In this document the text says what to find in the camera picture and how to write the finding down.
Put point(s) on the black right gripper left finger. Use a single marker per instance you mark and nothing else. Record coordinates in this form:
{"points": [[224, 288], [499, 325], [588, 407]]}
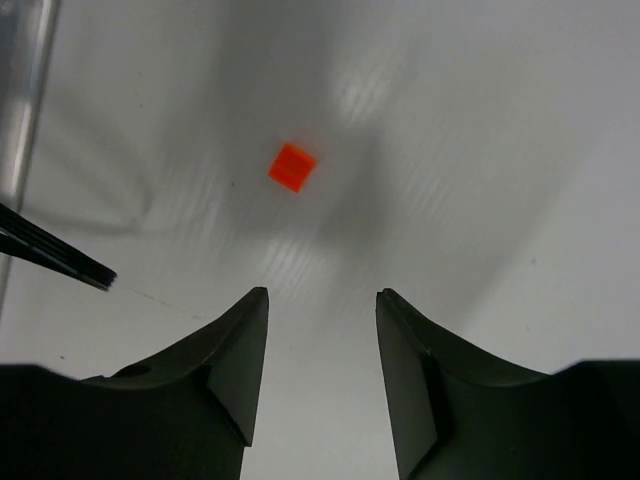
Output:
{"points": [[186, 412]]}

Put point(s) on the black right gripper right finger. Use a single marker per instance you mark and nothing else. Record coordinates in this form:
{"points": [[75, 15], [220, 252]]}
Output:
{"points": [[460, 412]]}

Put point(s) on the small orange lego brick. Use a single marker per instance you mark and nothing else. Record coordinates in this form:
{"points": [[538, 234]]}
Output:
{"points": [[292, 167]]}

